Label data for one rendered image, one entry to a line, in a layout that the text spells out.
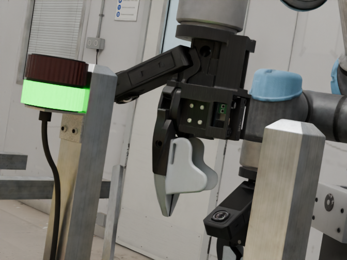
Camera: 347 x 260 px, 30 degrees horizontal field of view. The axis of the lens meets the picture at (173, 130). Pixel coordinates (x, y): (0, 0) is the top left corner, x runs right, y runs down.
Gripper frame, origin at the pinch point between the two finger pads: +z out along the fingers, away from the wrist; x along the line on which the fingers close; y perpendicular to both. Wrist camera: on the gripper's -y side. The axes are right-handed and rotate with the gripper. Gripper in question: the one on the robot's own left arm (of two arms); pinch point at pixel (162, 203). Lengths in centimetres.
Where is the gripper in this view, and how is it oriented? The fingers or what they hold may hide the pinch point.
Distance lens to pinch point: 73.9
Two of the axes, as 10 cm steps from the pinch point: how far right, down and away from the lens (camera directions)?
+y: 9.1, 1.7, -3.8
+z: -1.6, 9.9, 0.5
